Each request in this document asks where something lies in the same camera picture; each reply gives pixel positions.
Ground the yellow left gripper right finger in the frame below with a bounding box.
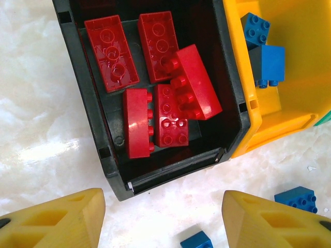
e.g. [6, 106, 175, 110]
[222, 190, 331, 248]

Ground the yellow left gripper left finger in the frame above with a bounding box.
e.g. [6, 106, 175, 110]
[0, 188, 106, 248]

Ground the red lego brick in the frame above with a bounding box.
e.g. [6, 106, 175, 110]
[165, 43, 223, 121]
[137, 10, 179, 84]
[84, 14, 141, 94]
[122, 88, 156, 159]
[154, 84, 190, 148]

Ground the blue lego brick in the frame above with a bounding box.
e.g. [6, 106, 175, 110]
[239, 12, 272, 51]
[249, 45, 286, 90]
[179, 230, 213, 248]
[274, 185, 318, 214]

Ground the black plastic bin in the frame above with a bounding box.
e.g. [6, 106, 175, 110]
[51, 0, 253, 203]

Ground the green plastic bin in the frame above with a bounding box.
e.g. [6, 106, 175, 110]
[314, 111, 331, 128]

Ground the yellow plastic bin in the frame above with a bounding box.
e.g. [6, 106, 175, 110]
[222, 0, 331, 159]

